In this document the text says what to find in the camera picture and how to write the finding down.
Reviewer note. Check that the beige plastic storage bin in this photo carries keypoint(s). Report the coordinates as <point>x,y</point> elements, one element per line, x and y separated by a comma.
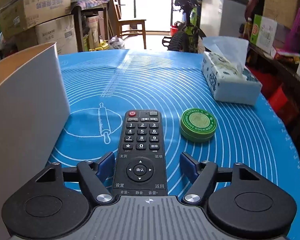
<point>33,111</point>

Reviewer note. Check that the blue silicone baking mat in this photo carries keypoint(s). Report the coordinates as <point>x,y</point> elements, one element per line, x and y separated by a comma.
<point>101,86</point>

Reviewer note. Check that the green round tin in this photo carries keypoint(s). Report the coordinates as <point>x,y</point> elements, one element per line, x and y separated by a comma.
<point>197,125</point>

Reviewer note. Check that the large stacked cardboard box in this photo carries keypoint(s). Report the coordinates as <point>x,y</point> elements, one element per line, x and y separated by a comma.
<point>60,30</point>

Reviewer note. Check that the top cardboard box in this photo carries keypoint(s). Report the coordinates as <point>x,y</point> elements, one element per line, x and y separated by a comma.
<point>17,16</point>

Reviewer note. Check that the yellow oil jug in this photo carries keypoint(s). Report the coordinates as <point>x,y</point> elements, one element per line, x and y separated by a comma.
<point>102,46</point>

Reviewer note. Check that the black remote control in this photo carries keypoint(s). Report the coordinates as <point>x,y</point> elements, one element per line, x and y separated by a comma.
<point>140,165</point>

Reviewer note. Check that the bicycle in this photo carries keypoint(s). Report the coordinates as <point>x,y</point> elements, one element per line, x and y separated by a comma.
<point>189,32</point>

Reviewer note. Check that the red bucket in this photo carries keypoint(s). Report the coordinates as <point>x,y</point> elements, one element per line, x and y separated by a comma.
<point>173,29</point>

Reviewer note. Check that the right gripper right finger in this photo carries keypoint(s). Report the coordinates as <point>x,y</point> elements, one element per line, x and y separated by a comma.
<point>238,201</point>

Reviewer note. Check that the white freezer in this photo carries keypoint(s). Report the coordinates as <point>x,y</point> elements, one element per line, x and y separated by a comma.
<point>222,17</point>

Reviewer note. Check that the tissue pack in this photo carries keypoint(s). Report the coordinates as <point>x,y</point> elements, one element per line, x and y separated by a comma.
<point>224,69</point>

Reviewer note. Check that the green white carton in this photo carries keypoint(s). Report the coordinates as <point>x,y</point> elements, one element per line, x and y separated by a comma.
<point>263,33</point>

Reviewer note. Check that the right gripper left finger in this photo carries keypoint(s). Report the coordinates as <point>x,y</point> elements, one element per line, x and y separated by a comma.
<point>58,200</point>

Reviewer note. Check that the wooden chair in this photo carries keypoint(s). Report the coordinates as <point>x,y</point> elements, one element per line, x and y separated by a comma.
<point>120,22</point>

